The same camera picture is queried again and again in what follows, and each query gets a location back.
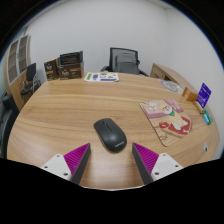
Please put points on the white printed paper sheet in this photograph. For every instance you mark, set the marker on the white printed paper sheet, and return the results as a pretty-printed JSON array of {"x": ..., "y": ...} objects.
[{"x": 101, "y": 77}]

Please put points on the purple card package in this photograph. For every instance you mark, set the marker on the purple card package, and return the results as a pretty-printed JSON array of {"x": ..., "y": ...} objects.
[{"x": 204, "y": 95}]

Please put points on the small black chair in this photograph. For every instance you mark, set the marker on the small black chair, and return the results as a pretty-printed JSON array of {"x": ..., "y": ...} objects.
[{"x": 31, "y": 73}]

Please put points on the black mesh office chair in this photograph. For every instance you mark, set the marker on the black mesh office chair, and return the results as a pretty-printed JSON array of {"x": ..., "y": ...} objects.
[{"x": 113, "y": 55}]

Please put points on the orange-brown small box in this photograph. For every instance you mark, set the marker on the orange-brown small box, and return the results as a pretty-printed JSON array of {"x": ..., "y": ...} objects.
[{"x": 190, "y": 95}]

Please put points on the large brown cardboard box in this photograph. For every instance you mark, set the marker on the large brown cardboard box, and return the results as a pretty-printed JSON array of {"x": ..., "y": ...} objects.
[{"x": 70, "y": 71}]

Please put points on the green small package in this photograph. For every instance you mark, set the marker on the green small package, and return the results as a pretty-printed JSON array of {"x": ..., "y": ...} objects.
[{"x": 209, "y": 115}]

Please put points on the small brown cardboard box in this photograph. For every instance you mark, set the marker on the small brown cardboard box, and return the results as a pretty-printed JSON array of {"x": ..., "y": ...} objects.
[{"x": 51, "y": 70}]

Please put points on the grey backpack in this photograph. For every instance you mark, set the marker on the grey backpack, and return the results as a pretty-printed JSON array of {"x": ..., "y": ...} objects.
[{"x": 126, "y": 64}]

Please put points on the blue small package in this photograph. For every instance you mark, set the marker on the blue small package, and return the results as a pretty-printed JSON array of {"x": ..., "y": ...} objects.
[{"x": 206, "y": 120}]

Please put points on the wooden shelf unit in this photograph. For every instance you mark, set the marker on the wooden shelf unit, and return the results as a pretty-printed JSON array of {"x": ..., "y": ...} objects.
[{"x": 15, "y": 63}]

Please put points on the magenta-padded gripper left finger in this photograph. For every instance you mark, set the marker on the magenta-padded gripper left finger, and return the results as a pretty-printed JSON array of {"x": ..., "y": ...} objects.
[{"x": 76, "y": 159}]

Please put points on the black open box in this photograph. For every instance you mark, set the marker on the black open box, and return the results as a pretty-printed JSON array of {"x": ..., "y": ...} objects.
[{"x": 71, "y": 58}]

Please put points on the cartoon dog print mouse pad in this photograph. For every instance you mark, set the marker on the cartoon dog print mouse pad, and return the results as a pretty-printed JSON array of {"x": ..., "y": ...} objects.
[{"x": 166, "y": 120}]

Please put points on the wooden side desk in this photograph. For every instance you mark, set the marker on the wooden side desk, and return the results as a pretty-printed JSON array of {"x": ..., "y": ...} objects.
[{"x": 166, "y": 71}]

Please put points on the black computer mouse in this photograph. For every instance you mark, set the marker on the black computer mouse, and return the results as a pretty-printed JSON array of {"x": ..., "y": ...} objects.
[{"x": 110, "y": 135}]

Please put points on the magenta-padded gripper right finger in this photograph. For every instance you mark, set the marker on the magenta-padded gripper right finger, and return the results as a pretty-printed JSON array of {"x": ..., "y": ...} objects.
[{"x": 148, "y": 160}]

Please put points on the dark office chair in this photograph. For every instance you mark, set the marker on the dark office chair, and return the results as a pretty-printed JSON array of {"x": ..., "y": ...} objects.
[{"x": 6, "y": 116}]

